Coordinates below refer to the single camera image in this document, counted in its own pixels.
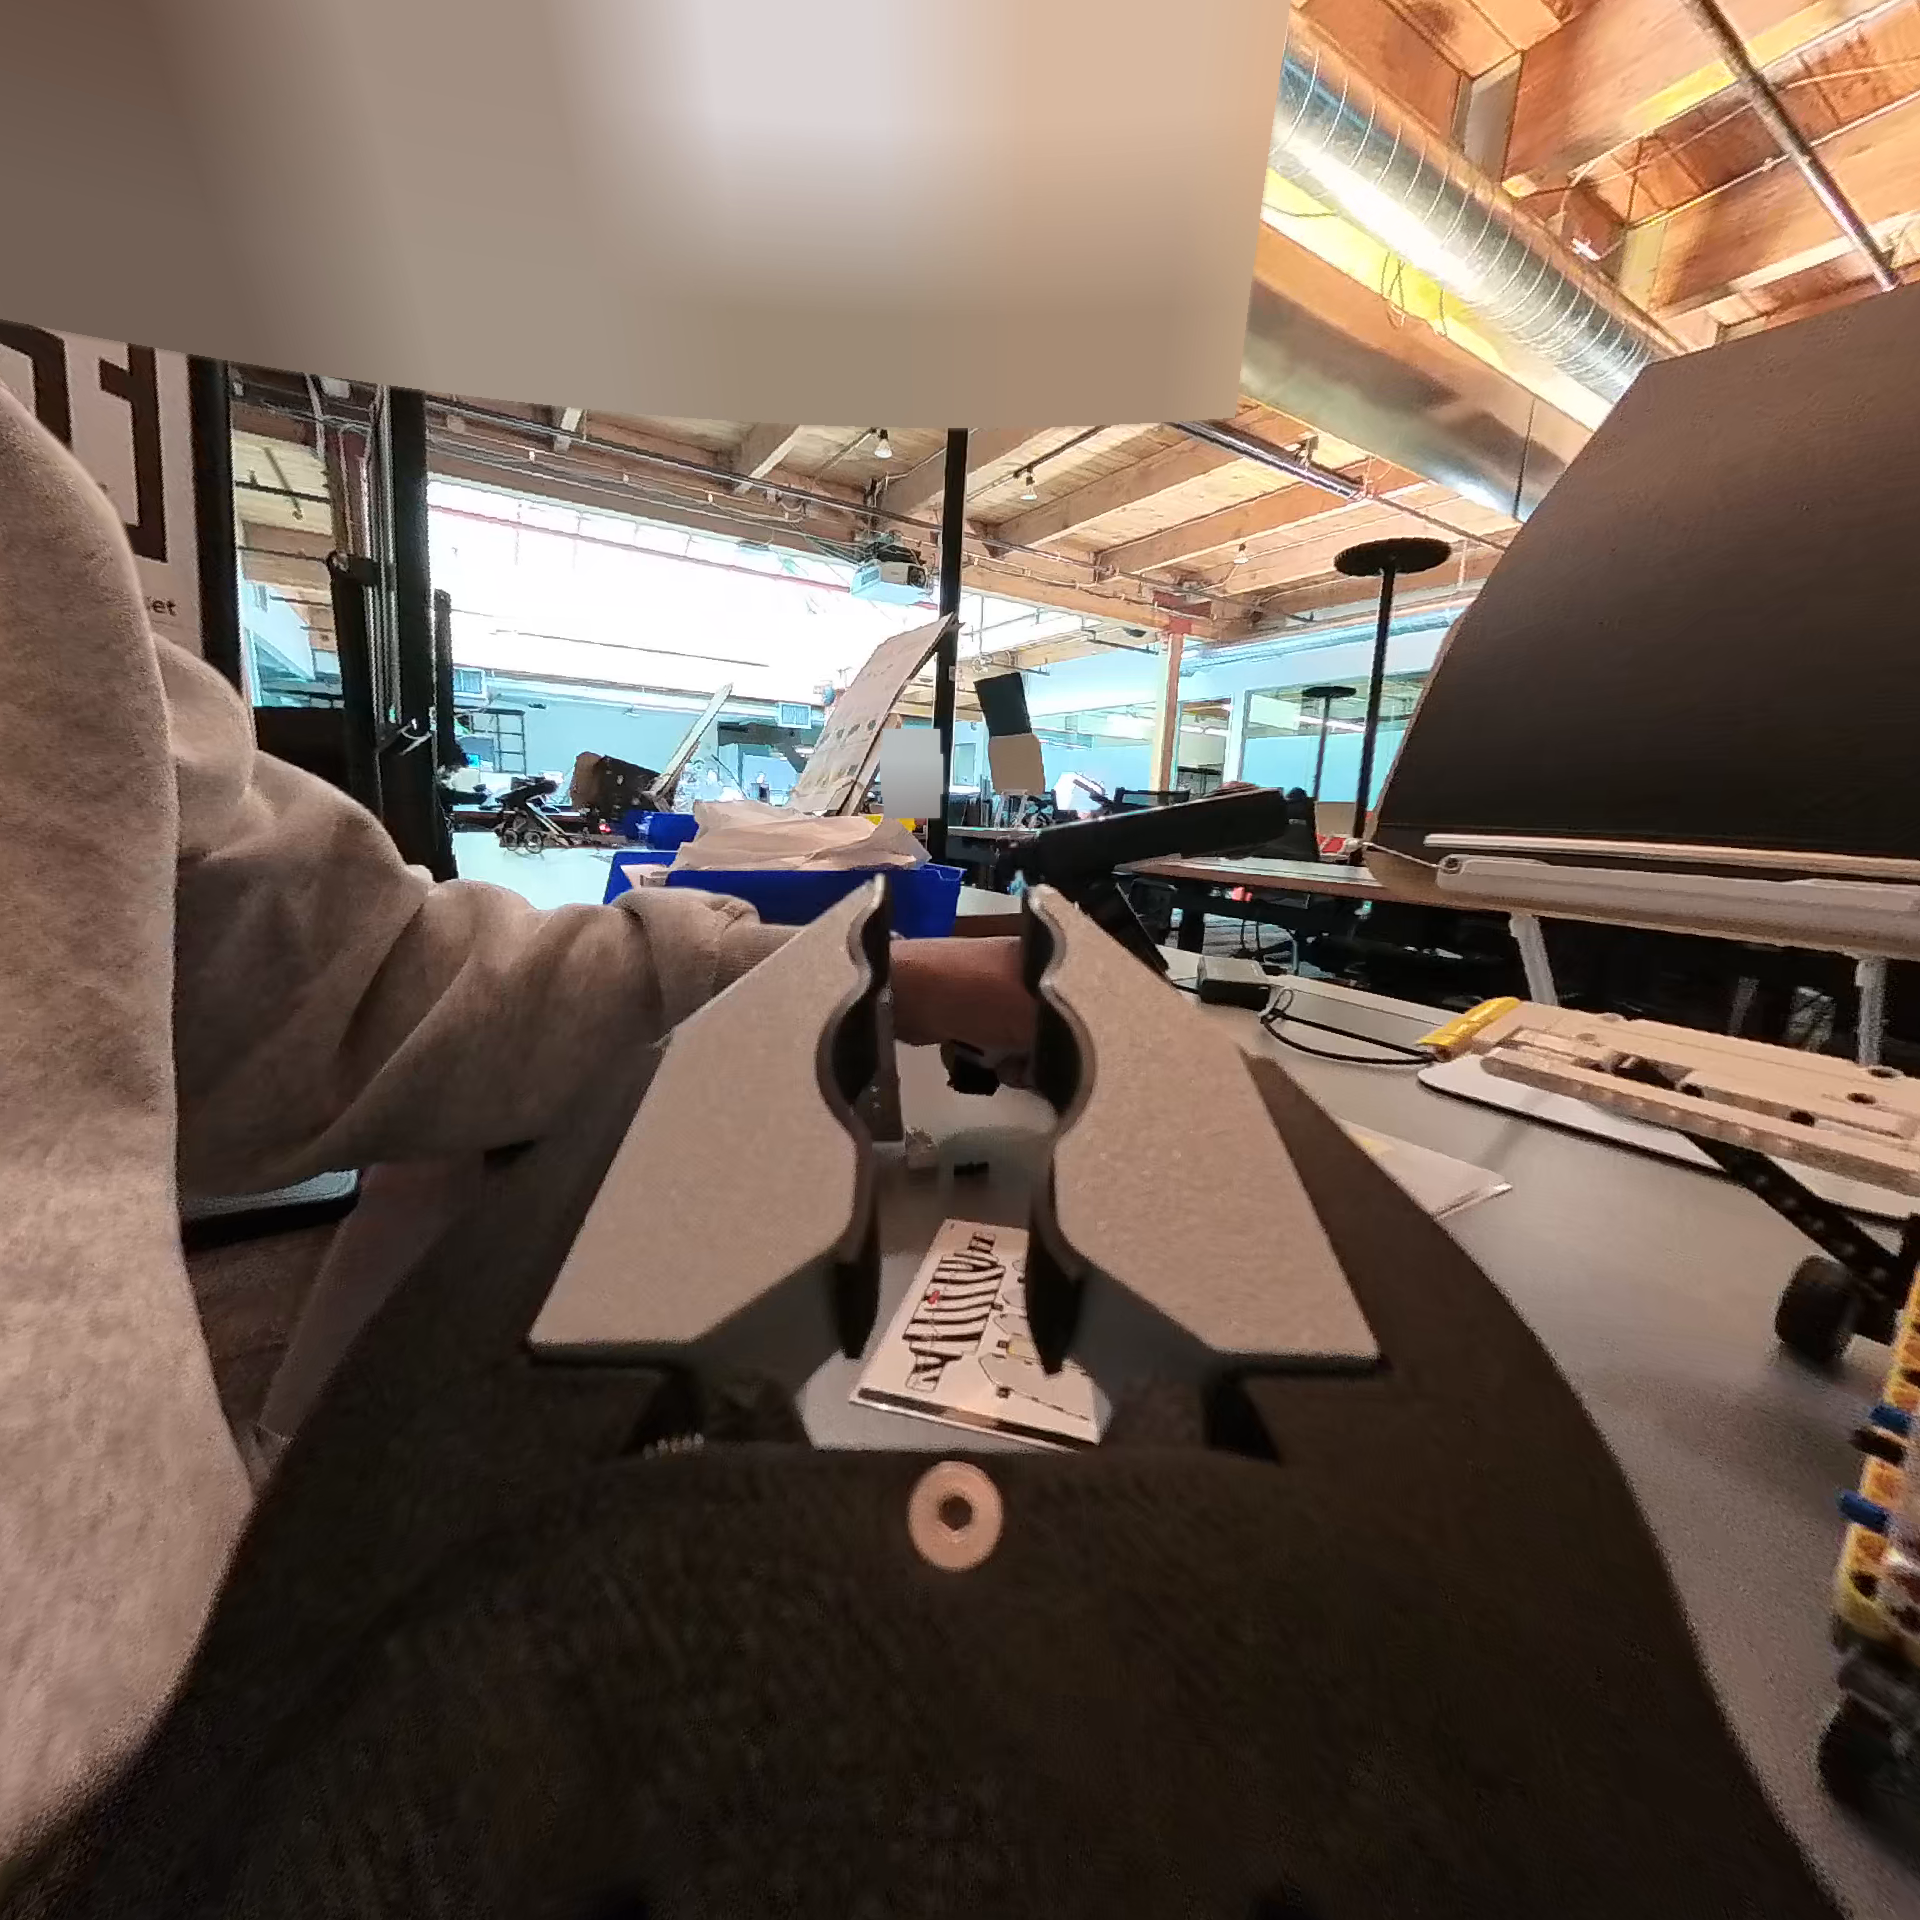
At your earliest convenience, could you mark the person's left hand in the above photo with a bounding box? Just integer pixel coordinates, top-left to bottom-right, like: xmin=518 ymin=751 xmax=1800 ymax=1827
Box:
xmin=890 ymin=932 xmax=1039 ymax=1096

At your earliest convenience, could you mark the white wall sign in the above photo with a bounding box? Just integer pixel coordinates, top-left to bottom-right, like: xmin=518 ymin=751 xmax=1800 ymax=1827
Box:
xmin=0 ymin=320 xmax=202 ymax=663

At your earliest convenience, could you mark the silver ventilation duct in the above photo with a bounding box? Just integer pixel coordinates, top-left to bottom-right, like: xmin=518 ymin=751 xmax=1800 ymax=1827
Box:
xmin=1244 ymin=30 xmax=1702 ymax=519

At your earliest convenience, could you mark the black metal post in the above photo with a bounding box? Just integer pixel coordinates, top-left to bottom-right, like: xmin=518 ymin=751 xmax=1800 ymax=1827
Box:
xmin=937 ymin=427 xmax=974 ymax=842

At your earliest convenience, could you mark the black cable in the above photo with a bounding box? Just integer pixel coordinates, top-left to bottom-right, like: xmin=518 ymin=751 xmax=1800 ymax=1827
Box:
xmin=1257 ymin=981 xmax=1446 ymax=1070

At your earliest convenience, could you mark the grey sweatshirt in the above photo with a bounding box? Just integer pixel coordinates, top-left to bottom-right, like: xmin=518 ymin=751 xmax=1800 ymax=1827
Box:
xmin=0 ymin=373 xmax=436 ymax=1853

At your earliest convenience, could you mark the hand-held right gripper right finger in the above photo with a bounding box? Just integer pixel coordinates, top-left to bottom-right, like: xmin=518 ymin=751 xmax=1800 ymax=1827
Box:
xmin=1021 ymin=887 xmax=1383 ymax=1379

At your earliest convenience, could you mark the person's left forearm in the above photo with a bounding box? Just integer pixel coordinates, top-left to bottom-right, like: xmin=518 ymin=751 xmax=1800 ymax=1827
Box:
xmin=180 ymin=751 xmax=806 ymax=1201

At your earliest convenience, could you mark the zebra striped lego vehicle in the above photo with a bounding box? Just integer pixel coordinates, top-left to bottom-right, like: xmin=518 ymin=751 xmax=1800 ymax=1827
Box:
xmin=1476 ymin=996 xmax=1920 ymax=1847

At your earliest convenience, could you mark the white display board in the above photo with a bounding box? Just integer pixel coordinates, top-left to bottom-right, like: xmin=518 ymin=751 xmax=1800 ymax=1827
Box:
xmin=787 ymin=612 xmax=955 ymax=821

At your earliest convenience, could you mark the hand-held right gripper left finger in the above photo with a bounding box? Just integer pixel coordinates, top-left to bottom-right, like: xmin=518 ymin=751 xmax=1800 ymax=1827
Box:
xmin=523 ymin=874 xmax=901 ymax=1372

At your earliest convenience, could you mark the black desk divider panel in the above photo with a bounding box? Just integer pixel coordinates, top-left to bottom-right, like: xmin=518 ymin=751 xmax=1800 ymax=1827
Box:
xmin=1372 ymin=301 xmax=1920 ymax=962

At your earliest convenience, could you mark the black floor lamp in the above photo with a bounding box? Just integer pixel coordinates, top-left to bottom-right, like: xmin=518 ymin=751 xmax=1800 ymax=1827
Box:
xmin=1331 ymin=537 xmax=1454 ymax=864

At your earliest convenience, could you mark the blue storage bin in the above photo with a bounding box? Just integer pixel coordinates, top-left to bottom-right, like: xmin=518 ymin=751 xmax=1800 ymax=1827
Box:
xmin=604 ymin=845 xmax=966 ymax=944

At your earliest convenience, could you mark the zebra print sticker sheet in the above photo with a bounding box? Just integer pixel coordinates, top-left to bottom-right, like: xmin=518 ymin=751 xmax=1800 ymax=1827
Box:
xmin=852 ymin=1220 xmax=1113 ymax=1449

